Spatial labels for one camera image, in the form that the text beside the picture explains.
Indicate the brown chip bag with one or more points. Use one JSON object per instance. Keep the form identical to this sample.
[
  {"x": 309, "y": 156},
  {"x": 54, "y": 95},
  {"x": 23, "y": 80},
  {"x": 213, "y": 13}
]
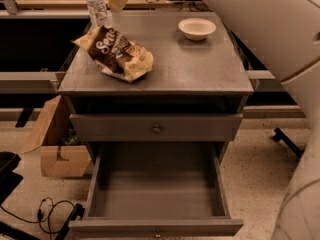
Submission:
[{"x": 115, "y": 54}]

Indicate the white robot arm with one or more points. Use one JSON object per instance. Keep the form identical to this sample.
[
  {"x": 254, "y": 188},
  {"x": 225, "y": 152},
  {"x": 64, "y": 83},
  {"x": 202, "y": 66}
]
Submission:
[{"x": 284, "y": 36}]

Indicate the grey drawer cabinet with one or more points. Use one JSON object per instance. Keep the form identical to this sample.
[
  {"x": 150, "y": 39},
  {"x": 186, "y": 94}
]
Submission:
[{"x": 205, "y": 77}]

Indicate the closed grey top drawer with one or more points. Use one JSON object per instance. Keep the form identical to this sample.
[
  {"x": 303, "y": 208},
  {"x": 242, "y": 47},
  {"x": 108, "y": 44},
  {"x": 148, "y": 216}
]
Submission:
[{"x": 153, "y": 127}]

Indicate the open grey middle drawer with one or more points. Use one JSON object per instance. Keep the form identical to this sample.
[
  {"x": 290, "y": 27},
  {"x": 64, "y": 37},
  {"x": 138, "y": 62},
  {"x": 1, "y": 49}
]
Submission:
[{"x": 156, "y": 189}]

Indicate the clear plastic water bottle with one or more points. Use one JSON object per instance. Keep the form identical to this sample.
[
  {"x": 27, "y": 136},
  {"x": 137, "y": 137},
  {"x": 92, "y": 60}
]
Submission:
[{"x": 97, "y": 12}]

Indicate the white paper bowl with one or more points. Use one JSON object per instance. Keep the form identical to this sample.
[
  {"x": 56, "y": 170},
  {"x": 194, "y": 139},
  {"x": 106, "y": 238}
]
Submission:
[{"x": 196, "y": 29}]

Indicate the brown cardboard box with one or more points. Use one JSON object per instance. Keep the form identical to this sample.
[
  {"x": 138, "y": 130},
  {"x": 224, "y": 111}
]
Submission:
[{"x": 56, "y": 158}]

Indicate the black stand leg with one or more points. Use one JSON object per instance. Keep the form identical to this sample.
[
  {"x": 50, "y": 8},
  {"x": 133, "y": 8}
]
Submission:
[{"x": 279, "y": 135}]

